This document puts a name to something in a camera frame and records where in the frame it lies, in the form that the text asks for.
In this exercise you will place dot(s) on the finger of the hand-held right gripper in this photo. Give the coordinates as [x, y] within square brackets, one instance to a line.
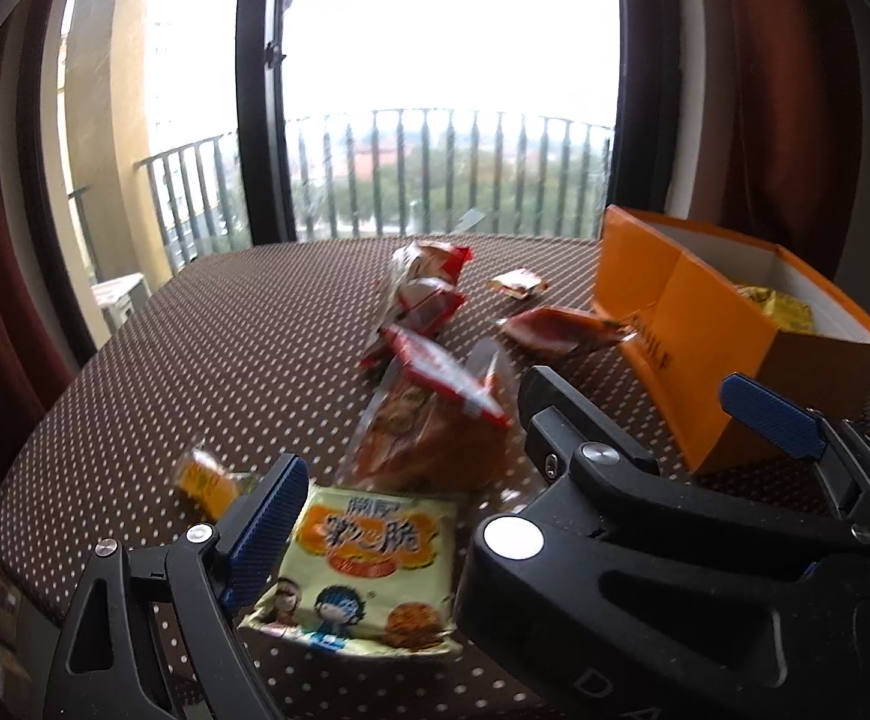
[772, 412]
[592, 510]

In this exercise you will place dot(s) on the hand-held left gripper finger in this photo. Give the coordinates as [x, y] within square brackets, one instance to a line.
[266, 532]

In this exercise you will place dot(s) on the orange cardboard box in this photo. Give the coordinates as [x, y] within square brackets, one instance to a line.
[705, 360]

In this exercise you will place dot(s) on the pale yellow cartoon snack packet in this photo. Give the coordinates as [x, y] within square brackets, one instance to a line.
[375, 555]

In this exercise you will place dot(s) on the clear packet with brown snack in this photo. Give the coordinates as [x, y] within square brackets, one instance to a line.
[420, 442]

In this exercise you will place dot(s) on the small red white snack packet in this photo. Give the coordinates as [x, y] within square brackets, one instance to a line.
[435, 259]
[427, 304]

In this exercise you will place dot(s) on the small yellow candy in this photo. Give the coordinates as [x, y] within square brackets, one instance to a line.
[206, 484]

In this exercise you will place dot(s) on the brown dotted tablecloth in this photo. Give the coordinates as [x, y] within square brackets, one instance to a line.
[217, 360]

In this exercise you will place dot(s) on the orange red snack packet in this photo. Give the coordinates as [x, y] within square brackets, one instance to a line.
[555, 330]

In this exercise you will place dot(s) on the red white cartoon snack packet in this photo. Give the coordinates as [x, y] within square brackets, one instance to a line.
[435, 371]

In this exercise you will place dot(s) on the red yellow candy packet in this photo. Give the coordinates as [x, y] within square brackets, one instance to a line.
[517, 285]

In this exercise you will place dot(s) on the white outdoor unit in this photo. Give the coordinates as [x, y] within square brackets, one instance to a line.
[120, 300]

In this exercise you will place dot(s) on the balcony railing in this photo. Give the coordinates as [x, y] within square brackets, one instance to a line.
[405, 112]

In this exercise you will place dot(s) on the black window frame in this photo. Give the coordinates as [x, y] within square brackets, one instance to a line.
[262, 127]

